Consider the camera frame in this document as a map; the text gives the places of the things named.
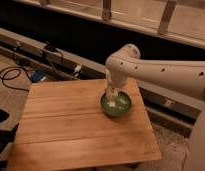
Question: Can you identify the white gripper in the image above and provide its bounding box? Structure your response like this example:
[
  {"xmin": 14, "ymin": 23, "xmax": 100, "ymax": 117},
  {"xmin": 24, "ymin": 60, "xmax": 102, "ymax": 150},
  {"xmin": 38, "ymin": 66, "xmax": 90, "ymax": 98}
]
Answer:
[{"xmin": 106, "ymin": 71, "xmax": 125, "ymax": 99}]

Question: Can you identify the clear plastic bottle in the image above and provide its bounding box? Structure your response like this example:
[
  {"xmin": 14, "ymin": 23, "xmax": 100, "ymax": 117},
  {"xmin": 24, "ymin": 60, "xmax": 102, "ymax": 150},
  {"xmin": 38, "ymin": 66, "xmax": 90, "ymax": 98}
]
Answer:
[{"xmin": 108, "ymin": 89, "xmax": 116, "ymax": 107}]

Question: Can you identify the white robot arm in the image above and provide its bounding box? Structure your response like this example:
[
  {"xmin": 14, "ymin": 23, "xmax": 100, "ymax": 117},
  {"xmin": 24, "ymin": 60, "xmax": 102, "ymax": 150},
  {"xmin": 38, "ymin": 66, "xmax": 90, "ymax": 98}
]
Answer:
[{"xmin": 105, "ymin": 44, "xmax": 205, "ymax": 171}]

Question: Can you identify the green ceramic bowl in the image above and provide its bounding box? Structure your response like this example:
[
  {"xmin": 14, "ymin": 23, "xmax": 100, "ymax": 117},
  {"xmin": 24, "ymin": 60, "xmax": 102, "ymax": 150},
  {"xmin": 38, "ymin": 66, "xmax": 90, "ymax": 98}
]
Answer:
[{"xmin": 100, "ymin": 91, "xmax": 132, "ymax": 117}]

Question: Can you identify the black power adapter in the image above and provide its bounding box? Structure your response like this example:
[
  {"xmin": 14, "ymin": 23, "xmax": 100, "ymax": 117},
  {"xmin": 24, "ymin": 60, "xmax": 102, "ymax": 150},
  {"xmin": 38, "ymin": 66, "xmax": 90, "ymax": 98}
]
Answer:
[{"xmin": 43, "ymin": 43, "xmax": 57, "ymax": 56}]

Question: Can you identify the blue object on floor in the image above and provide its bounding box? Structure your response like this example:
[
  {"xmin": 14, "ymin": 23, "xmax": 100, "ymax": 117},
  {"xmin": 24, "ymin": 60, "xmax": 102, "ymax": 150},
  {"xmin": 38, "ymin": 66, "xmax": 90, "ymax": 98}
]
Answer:
[{"xmin": 30, "ymin": 70, "xmax": 45, "ymax": 83}]

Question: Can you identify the dark chair at left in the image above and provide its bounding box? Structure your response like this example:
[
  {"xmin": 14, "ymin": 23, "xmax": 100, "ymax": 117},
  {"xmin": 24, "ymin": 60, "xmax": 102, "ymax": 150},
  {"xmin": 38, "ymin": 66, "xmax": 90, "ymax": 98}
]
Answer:
[{"xmin": 0, "ymin": 107, "xmax": 20, "ymax": 163}]

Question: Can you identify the metal window frame rail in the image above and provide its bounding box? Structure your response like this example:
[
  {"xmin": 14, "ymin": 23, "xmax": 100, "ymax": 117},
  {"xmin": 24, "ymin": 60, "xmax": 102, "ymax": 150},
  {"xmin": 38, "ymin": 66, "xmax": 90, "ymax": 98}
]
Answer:
[{"xmin": 15, "ymin": 0, "xmax": 205, "ymax": 49}]

